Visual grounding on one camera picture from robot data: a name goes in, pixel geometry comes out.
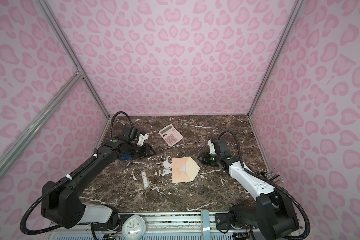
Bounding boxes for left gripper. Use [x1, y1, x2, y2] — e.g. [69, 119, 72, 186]
[128, 142, 158, 160]

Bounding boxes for peach envelope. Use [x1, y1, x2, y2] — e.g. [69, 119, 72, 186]
[171, 157, 200, 183]

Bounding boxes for white glue stick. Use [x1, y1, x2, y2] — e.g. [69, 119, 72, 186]
[141, 171, 150, 189]

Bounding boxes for pink red-bordered letter paper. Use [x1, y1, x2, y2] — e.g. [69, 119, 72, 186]
[181, 165, 187, 175]

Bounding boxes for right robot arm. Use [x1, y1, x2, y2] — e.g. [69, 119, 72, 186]
[198, 139, 300, 240]

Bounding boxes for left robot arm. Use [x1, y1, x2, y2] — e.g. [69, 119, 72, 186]
[41, 126, 156, 230]

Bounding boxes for pink calculator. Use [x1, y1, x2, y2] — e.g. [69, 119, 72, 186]
[159, 124, 183, 147]

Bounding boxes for blue stapler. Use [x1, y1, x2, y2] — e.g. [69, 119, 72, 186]
[120, 155, 132, 160]

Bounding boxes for light blue tape strip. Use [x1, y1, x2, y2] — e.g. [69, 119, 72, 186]
[201, 210, 212, 240]

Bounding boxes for red pencil cup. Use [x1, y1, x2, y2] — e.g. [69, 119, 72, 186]
[255, 168, 284, 184]

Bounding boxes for white desk clock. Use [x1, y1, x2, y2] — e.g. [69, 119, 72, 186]
[122, 215, 147, 240]

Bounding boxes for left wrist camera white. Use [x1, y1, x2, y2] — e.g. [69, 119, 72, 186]
[137, 133, 148, 146]

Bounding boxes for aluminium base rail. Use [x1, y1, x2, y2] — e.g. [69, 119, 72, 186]
[43, 211, 252, 240]

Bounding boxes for right black cable conduit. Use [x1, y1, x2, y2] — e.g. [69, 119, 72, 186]
[217, 130, 311, 240]

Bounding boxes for black cable conduit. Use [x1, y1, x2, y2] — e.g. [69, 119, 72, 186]
[19, 110, 135, 235]
[217, 130, 311, 240]

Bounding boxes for left black cable conduit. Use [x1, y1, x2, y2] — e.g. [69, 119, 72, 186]
[19, 110, 135, 235]

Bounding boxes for aluminium diagonal frame bar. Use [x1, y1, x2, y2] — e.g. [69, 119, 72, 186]
[0, 71, 82, 180]

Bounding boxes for aluminium frame strut right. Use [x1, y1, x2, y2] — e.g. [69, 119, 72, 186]
[247, 0, 307, 120]

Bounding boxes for aluminium frame strut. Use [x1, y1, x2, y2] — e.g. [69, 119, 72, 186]
[34, 0, 110, 119]
[247, 0, 307, 120]

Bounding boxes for aluminium frame strut left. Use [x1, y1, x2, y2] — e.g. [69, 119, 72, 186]
[34, 0, 110, 119]

